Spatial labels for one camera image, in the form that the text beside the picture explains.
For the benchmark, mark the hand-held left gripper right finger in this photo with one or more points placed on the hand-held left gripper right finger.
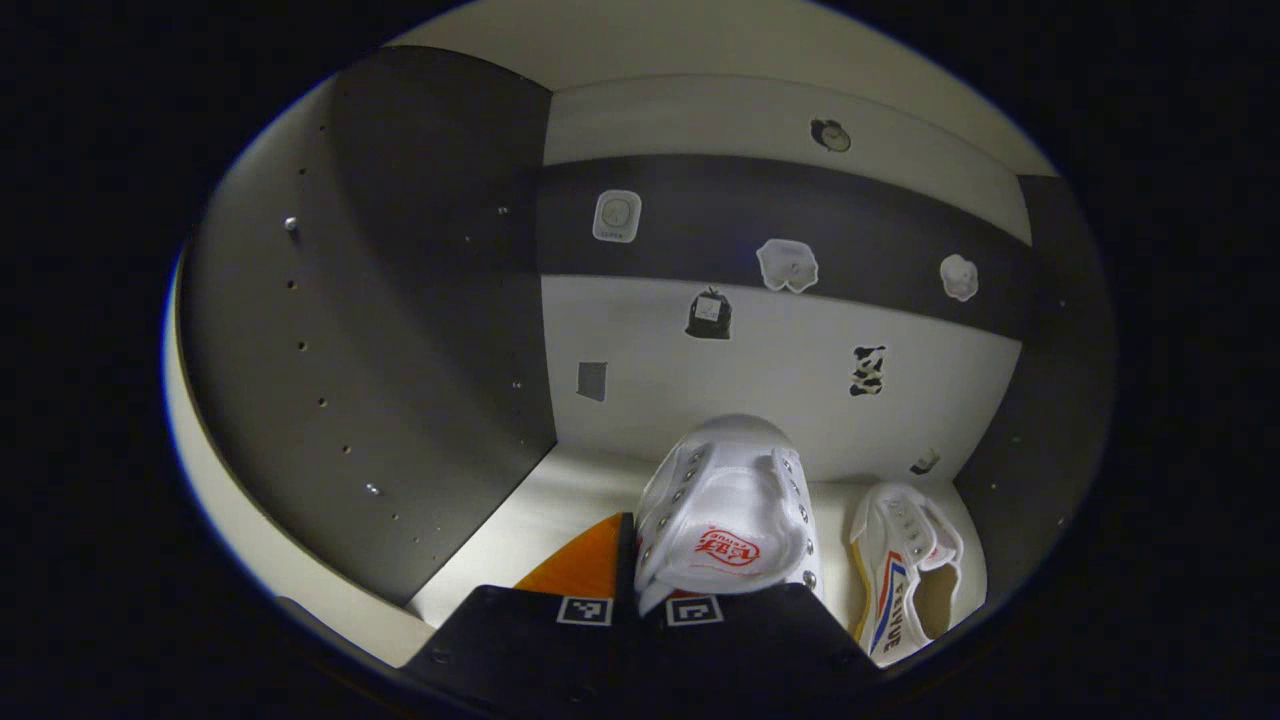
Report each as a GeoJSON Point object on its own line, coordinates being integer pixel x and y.
{"type": "Point", "coordinates": [760, 645]}

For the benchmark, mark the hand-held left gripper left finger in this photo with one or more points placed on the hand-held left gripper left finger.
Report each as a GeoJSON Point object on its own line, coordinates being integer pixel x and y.
{"type": "Point", "coordinates": [626, 570]}

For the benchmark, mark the white canvas shoe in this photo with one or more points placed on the white canvas shoe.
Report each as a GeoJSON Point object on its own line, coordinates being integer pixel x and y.
{"type": "Point", "coordinates": [890, 540]}
{"type": "Point", "coordinates": [720, 490]}

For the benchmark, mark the white shoe cabinet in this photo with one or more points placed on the white shoe cabinet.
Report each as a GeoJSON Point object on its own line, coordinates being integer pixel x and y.
{"type": "Point", "coordinates": [430, 300]}

